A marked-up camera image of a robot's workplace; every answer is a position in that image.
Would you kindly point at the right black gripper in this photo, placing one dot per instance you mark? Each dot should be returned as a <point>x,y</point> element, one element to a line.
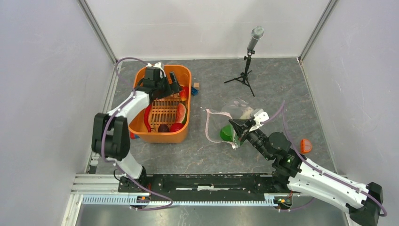
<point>242,127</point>

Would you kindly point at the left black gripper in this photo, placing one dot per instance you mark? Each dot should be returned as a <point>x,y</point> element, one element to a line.
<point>176,87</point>

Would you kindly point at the green toy bok choy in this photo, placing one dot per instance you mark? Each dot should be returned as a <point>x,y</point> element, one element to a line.
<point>226,133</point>

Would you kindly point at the clear polka dot zip bag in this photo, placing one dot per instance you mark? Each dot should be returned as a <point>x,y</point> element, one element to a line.
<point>217,119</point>

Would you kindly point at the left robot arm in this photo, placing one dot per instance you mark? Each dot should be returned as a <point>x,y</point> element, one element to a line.
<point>111,135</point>

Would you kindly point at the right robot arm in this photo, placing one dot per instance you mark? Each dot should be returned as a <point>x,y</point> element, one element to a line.
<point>299,174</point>

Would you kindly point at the red toy strawberry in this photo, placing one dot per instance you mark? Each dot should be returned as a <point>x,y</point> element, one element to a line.
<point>184,93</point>

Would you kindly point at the blue toy brick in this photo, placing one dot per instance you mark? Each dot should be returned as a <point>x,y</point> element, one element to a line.
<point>194,91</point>

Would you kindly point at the orange plastic basket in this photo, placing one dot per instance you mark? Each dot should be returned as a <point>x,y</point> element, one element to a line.
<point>164,111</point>

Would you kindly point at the red toy tomato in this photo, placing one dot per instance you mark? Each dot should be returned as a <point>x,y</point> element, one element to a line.
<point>176,127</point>

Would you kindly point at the red toy chili pepper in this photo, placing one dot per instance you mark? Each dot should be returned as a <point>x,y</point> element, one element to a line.
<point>146,118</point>

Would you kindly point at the dark purple toy plum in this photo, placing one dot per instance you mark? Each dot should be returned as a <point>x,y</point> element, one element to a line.
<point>163,128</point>

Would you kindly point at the black tripod stand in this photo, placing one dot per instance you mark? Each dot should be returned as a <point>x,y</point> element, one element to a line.
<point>243,78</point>

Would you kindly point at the blue red toy block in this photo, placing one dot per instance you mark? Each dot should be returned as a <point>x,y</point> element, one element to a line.
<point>133,136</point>

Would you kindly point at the silver microphone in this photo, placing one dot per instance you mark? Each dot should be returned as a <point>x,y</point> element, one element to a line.
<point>256,34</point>

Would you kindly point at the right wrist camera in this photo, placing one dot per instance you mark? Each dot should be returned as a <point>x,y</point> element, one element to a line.
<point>259,116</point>

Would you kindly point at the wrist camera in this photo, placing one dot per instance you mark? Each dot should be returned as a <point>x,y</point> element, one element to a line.
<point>259,116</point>
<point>159,65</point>

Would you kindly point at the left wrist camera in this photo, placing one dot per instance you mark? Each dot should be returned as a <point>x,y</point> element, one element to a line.
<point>159,65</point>

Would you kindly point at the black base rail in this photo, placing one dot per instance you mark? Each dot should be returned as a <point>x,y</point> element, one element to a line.
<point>204,187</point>

